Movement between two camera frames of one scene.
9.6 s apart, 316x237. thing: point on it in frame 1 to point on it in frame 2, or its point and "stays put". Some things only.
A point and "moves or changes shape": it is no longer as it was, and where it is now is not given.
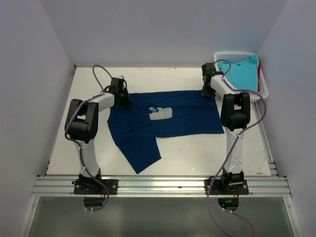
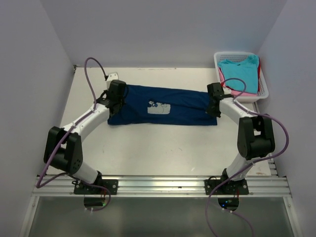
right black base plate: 217,189 stays put
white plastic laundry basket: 240,56 stays put
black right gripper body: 208,92 to 213,111
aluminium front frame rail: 161,186 stays put
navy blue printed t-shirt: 136,126 moves or changes shape
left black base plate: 94,186 stays put
